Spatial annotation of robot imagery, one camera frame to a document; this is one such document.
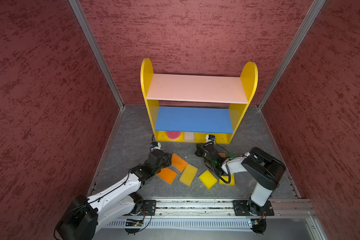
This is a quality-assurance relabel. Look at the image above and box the orange sponge upper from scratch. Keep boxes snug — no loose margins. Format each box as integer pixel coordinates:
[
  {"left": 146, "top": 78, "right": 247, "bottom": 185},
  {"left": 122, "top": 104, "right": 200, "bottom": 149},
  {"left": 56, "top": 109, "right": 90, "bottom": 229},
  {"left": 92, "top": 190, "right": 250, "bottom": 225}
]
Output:
[{"left": 172, "top": 153, "right": 188, "bottom": 172}]

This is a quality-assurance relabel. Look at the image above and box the green yellow scouring sponge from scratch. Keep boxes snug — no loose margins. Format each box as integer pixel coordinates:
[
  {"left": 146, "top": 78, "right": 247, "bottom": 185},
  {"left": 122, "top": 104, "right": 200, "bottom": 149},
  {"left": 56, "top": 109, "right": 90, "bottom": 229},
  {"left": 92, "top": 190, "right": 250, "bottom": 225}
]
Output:
[{"left": 227, "top": 154, "right": 238, "bottom": 159}]

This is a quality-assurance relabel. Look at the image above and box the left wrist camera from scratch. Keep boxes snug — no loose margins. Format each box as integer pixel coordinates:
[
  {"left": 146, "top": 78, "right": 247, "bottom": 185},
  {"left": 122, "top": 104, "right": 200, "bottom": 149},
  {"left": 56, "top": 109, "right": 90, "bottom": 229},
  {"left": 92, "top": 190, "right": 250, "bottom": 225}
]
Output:
[{"left": 150, "top": 142, "right": 161, "bottom": 151}]

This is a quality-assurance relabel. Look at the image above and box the bright yellow square sponge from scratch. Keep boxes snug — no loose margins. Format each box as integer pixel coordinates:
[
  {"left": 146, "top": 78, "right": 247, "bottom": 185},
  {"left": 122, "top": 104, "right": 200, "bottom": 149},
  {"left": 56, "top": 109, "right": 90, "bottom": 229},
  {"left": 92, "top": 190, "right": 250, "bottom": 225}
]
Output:
[{"left": 219, "top": 174, "right": 235, "bottom": 186}]

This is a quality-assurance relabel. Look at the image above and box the bright yellow diamond sponge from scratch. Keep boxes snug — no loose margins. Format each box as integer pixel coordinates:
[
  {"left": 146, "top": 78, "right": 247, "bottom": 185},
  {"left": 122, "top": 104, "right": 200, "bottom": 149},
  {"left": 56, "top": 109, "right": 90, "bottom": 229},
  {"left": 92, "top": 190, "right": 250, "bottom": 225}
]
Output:
[{"left": 199, "top": 170, "right": 218, "bottom": 190}]

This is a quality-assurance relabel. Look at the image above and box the pale yellow sponge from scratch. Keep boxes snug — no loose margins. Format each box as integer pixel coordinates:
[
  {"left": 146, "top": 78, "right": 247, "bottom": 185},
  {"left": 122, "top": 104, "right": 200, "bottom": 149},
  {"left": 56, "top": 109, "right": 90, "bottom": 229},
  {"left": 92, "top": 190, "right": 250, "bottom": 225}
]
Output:
[{"left": 179, "top": 164, "right": 198, "bottom": 187}]

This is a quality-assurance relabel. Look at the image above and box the orange sponge lower left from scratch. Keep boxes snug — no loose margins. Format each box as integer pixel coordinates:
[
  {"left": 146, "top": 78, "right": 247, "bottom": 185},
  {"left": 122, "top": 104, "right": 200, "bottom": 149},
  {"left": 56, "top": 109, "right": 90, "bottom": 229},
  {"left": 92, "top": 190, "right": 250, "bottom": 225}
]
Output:
[{"left": 157, "top": 168, "right": 178, "bottom": 185}]

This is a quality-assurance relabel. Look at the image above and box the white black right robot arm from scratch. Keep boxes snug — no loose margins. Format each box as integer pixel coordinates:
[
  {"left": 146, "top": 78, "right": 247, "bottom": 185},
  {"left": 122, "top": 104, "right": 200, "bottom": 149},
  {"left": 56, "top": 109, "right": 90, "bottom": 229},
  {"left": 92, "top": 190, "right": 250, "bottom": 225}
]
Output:
[{"left": 195, "top": 141, "right": 287, "bottom": 216}]

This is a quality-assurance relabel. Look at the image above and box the aluminium mounting rail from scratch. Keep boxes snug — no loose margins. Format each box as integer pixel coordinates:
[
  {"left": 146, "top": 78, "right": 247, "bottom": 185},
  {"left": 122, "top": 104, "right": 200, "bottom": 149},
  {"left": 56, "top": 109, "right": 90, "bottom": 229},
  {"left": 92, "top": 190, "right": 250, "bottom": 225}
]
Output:
[{"left": 146, "top": 198, "right": 318, "bottom": 219}]

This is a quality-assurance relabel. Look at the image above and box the yellow shelf with coloured boards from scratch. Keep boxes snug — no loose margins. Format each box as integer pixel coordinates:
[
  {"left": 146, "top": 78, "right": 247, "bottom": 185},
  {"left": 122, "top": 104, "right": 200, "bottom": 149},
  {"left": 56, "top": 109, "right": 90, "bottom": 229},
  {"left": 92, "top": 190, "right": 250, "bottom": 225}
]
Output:
[{"left": 141, "top": 59, "right": 259, "bottom": 144}]

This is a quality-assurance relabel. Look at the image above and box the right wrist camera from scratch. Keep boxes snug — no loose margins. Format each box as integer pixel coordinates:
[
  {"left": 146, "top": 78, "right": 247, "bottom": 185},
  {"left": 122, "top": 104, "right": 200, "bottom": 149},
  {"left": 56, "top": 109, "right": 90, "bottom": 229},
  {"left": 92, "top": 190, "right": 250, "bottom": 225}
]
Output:
[{"left": 206, "top": 135, "right": 216, "bottom": 143}]

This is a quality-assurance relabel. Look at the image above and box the left circuit board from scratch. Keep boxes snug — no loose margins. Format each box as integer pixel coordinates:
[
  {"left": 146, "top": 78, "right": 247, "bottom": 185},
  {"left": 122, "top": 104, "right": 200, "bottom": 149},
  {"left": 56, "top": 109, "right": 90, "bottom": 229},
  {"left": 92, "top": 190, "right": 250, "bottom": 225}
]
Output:
[{"left": 125, "top": 219, "right": 144, "bottom": 228}]

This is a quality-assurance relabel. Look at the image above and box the round pink smiley sponge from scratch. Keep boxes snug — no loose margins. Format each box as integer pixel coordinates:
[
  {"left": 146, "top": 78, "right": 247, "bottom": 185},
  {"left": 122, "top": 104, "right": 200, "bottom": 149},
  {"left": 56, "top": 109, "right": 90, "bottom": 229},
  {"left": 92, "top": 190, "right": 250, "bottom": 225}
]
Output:
[{"left": 166, "top": 131, "right": 181, "bottom": 141}]

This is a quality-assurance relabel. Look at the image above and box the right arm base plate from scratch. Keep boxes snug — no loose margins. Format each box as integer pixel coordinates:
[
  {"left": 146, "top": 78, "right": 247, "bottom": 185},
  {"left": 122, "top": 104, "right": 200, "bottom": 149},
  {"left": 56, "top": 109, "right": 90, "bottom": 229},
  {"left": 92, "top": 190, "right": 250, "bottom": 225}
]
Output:
[{"left": 232, "top": 199, "right": 275, "bottom": 217}]

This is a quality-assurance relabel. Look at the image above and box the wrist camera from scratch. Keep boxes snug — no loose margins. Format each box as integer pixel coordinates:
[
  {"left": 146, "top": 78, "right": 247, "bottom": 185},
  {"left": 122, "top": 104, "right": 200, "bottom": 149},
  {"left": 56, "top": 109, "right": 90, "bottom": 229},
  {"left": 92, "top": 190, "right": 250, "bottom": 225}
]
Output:
[
  {"left": 150, "top": 142, "right": 161, "bottom": 151},
  {"left": 206, "top": 135, "right": 216, "bottom": 143}
]

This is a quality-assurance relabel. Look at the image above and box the circuit board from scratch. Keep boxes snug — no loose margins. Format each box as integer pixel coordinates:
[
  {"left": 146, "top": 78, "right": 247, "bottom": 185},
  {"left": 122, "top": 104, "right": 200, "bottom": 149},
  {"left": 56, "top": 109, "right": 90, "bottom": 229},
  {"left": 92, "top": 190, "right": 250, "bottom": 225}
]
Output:
[
  {"left": 125, "top": 219, "right": 144, "bottom": 228},
  {"left": 251, "top": 219, "right": 267, "bottom": 229}
]

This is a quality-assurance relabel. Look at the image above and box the right circuit board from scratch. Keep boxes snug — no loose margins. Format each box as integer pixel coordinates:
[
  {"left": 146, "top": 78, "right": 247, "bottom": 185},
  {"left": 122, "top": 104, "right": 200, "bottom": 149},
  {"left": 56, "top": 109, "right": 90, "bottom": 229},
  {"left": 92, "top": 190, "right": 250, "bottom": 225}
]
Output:
[{"left": 251, "top": 219, "right": 267, "bottom": 229}]

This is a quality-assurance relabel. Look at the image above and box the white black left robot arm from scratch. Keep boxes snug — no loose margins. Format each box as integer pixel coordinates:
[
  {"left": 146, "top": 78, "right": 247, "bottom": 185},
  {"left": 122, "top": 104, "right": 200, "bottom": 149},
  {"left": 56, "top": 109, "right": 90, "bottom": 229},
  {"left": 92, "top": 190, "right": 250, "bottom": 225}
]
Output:
[{"left": 54, "top": 149, "right": 172, "bottom": 240}]

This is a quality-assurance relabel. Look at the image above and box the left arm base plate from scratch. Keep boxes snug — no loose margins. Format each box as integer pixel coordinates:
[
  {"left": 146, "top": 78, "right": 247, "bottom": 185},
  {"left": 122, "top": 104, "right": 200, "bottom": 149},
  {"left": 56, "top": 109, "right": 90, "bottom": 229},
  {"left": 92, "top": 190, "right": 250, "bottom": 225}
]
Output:
[{"left": 130, "top": 200, "right": 157, "bottom": 216}]

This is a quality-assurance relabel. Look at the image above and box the white sponge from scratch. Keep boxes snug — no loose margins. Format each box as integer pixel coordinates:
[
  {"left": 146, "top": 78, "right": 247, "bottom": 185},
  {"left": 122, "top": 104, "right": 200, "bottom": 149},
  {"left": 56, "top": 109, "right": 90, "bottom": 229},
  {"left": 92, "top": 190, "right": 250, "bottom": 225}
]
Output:
[{"left": 184, "top": 132, "right": 195, "bottom": 143}]

